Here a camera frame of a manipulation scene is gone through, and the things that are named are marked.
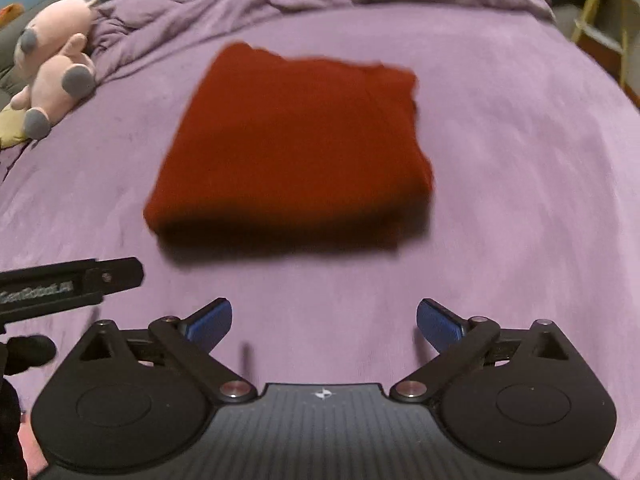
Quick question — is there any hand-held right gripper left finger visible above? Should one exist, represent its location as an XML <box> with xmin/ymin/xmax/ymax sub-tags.
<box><xmin>80</xmin><ymin>297</ymin><xmax>257</xmax><ymax>404</ymax></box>

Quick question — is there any yellow cushion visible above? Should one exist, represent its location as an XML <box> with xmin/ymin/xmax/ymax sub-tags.
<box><xmin>0</xmin><ymin>107</ymin><xmax>32</xmax><ymax>150</ymax></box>

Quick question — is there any yellow frame shelf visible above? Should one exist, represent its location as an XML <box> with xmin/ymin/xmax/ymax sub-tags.
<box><xmin>570</xmin><ymin>0</ymin><xmax>640</xmax><ymax>88</ymax></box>

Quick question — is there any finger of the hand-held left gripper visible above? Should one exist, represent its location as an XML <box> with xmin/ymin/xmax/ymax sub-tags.
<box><xmin>84</xmin><ymin>257</ymin><xmax>146</xmax><ymax>306</ymax></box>

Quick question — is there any purple bed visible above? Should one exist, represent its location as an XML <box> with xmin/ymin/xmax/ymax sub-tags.
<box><xmin>0</xmin><ymin>2</ymin><xmax>640</xmax><ymax>466</ymax></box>

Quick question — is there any grey pillow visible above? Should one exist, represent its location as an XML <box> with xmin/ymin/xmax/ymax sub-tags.
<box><xmin>0</xmin><ymin>10</ymin><xmax>36</xmax><ymax>111</ymax></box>

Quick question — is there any red knit sweater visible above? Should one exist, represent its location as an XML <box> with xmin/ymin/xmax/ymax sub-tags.
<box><xmin>143</xmin><ymin>42</ymin><xmax>435</xmax><ymax>253</ymax></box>

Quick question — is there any pink plush toy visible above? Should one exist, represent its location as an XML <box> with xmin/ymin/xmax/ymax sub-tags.
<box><xmin>10</xmin><ymin>0</ymin><xmax>101</xmax><ymax>140</ymax></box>

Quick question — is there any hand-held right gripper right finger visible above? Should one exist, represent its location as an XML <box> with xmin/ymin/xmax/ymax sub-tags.
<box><xmin>390</xmin><ymin>297</ymin><xmax>571</xmax><ymax>403</ymax></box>

